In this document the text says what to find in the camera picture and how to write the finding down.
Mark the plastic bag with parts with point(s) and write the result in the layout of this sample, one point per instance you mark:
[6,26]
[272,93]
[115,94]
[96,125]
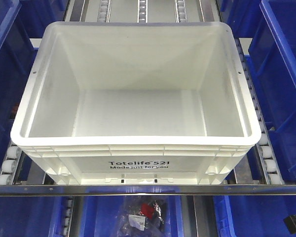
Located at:
[141,216]

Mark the white plastic Totelife tote bin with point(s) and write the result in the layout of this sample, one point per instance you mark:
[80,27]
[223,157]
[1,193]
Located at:
[136,103]

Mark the blue bin lower left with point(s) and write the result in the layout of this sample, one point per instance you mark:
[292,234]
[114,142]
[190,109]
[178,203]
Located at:
[32,216]

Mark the blue bin left shelf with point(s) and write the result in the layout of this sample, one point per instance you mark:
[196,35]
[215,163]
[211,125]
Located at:
[16,59]

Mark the blue bin right shelf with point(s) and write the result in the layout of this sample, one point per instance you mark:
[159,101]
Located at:
[273,57]

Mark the right white roller track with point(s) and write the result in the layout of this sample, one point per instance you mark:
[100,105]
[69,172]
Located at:
[264,153]

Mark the left white roller track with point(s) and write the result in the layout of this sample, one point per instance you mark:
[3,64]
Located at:
[9,164]

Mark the metal shelf front rail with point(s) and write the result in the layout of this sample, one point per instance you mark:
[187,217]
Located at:
[145,190]

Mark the blue bin lower right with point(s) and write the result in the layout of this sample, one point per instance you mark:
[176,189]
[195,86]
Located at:
[254,216]

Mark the white roller track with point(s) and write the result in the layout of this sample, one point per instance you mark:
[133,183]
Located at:
[9,164]
[264,153]

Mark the blue bin shelf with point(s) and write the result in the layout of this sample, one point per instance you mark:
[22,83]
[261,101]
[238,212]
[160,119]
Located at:
[16,59]
[273,57]

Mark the blue bin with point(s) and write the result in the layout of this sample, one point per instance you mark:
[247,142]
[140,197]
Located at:
[32,216]
[254,216]
[99,216]

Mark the blue bin lower centre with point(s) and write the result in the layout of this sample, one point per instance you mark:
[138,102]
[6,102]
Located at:
[99,216]

